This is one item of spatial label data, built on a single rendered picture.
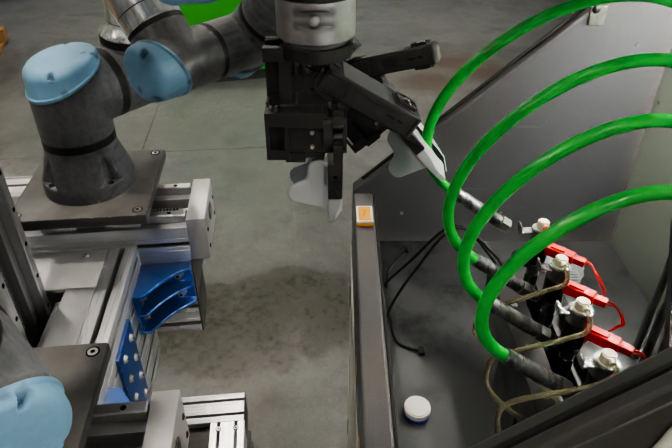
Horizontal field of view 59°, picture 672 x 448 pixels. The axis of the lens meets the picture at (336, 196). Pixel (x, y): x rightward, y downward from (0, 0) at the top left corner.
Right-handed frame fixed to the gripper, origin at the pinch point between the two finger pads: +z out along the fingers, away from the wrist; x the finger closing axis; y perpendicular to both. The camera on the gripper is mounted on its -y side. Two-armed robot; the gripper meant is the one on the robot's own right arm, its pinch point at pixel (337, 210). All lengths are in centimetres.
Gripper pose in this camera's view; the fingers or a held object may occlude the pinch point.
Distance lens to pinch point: 67.8
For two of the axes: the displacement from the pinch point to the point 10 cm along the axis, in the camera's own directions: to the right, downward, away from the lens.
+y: -10.0, 0.0, 0.0
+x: 0.0, 5.5, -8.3
